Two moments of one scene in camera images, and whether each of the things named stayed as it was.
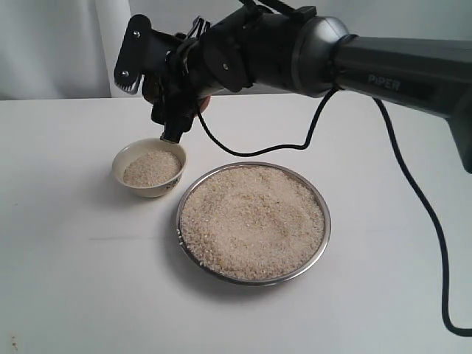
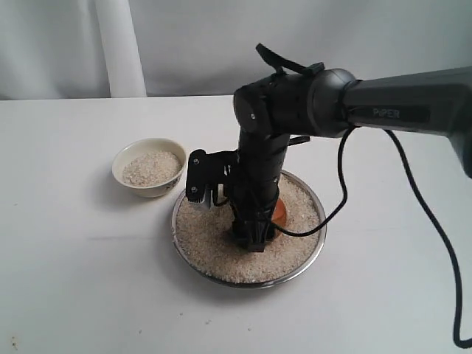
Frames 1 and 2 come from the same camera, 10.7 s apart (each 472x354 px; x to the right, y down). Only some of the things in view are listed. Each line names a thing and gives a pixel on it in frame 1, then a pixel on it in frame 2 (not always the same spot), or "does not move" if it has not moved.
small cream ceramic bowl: x=150 y=167 does not move
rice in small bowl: x=151 y=168 does not move
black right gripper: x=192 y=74 → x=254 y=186
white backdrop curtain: x=66 y=49 does not move
